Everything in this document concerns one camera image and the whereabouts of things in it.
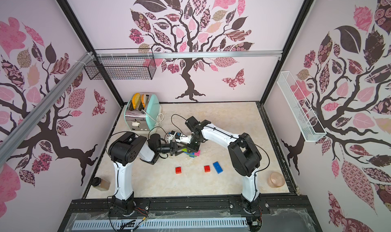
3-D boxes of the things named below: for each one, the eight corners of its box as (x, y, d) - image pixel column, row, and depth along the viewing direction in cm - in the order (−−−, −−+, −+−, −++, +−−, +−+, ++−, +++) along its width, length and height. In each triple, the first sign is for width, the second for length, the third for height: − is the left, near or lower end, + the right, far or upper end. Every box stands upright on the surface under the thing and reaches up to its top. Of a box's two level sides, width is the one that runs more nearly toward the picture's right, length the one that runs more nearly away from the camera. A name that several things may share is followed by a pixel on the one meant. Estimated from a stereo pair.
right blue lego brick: (217, 174, 86) (218, 173, 85) (212, 164, 90) (212, 163, 89) (222, 171, 88) (223, 170, 86) (217, 162, 91) (217, 160, 90)
